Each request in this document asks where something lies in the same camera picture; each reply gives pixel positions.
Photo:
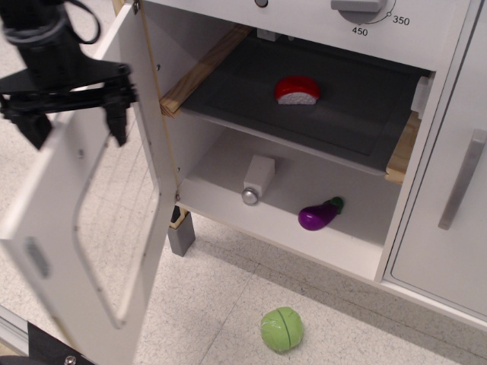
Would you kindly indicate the white toy salt shaker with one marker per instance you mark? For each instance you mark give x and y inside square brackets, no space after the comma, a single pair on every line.
[259,175]

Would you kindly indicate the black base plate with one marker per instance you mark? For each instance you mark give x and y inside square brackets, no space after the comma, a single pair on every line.
[46,349]

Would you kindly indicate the silver cabinet door handle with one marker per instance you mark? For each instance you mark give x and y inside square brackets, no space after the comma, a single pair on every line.
[467,169]

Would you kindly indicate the round oven button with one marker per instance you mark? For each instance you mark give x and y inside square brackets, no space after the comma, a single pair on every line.
[261,3]

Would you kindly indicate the white oven door with window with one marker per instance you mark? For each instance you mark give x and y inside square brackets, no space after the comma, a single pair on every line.
[88,228]

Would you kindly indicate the grey temperature knob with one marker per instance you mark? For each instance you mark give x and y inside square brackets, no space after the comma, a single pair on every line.
[358,11]

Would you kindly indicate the grey oven tray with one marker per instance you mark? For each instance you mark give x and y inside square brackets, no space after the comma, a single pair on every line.
[364,105]

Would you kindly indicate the purple toy eggplant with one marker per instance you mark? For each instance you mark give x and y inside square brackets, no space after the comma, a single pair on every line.
[318,216]

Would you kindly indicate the aluminium frame rail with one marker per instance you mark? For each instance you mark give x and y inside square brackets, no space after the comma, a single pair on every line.
[14,332]

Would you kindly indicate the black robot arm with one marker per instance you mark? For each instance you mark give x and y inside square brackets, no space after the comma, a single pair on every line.
[42,19]

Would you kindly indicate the white right cabinet door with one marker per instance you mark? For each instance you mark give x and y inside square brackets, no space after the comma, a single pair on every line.
[450,265]

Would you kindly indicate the green toy cabbage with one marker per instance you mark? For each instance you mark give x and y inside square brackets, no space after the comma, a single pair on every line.
[282,329]

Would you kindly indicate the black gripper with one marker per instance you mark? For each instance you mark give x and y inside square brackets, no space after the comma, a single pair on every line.
[59,77]

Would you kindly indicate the white toy kitchen cabinet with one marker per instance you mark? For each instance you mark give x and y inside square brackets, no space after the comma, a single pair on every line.
[189,39]

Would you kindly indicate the grey cabinet leg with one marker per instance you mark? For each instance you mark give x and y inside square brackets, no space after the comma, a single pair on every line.
[181,232]

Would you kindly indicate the red white toy sushi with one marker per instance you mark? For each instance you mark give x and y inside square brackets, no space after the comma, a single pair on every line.
[297,90]

